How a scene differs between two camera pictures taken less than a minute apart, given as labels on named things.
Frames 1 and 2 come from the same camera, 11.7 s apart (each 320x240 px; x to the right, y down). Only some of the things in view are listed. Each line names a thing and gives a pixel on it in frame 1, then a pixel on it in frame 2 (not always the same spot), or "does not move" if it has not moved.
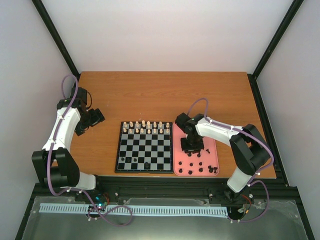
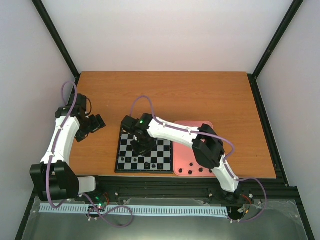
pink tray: [207, 164] does not move
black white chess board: [145, 147] does not move
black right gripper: [187, 149] → [140, 151]
